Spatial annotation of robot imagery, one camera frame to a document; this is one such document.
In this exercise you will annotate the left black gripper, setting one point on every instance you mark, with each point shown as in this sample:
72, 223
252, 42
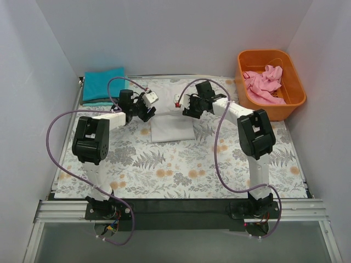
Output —
146, 112

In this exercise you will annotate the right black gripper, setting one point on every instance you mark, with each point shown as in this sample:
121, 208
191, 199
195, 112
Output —
189, 110

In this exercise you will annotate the white t shirt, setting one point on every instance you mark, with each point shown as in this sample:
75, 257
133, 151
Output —
168, 124

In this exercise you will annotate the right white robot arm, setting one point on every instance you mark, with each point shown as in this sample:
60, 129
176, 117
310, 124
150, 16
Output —
256, 136

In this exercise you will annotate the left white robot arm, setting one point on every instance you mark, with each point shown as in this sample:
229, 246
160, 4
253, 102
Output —
91, 144

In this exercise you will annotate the grey folded t shirt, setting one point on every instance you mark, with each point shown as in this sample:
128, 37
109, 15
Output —
99, 102

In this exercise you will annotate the floral table mat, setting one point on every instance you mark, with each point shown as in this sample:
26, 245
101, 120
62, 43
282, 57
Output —
139, 168

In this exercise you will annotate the pink t shirt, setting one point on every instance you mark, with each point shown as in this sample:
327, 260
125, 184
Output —
260, 86

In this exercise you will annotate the orange plastic basket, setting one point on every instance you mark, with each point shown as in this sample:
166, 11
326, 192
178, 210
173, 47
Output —
291, 91

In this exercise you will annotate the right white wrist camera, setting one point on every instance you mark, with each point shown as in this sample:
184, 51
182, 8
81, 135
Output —
182, 101

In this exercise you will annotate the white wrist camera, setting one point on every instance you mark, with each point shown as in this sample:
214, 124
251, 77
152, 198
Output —
149, 99
182, 101

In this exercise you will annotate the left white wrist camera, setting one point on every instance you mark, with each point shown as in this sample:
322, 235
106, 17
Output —
149, 99

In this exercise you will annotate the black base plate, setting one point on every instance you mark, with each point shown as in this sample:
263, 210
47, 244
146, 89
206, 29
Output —
179, 214

